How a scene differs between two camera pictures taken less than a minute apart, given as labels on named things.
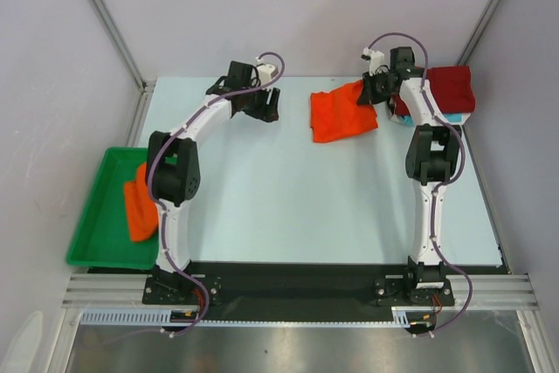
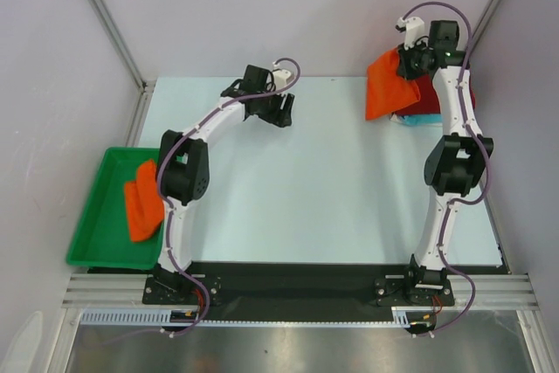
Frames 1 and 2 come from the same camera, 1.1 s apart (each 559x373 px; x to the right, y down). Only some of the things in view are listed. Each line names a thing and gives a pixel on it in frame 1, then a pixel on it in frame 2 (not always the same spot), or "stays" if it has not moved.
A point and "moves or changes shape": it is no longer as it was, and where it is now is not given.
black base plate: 302,286 stays
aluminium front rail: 128,291 stays
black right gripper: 372,89 -> 408,64
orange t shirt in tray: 142,210 stays
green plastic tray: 103,236 stays
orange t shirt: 336,114 moves or changes shape
